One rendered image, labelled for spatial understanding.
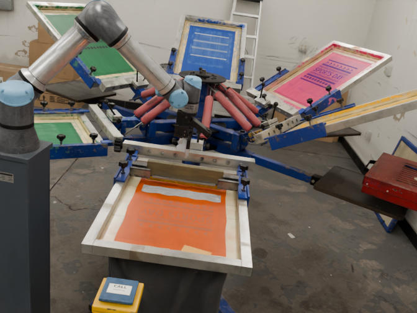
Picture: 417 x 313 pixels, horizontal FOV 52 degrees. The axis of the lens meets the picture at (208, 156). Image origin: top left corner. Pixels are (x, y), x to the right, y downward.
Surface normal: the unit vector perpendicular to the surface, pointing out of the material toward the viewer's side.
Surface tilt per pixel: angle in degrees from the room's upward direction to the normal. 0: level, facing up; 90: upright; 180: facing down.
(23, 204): 90
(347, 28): 90
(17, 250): 90
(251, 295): 0
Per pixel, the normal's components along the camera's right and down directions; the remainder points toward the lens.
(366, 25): -0.04, 0.37
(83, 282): 0.14, -0.91
